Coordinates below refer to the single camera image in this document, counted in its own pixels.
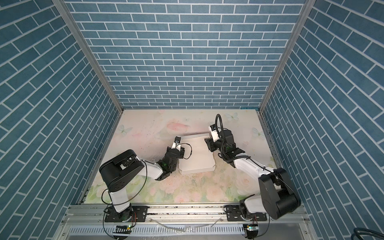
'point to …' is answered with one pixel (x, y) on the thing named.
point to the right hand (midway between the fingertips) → (208, 135)
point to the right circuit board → (252, 227)
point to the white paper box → (198, 157)
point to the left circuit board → (123, 229)
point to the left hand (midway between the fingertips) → (180, 143)
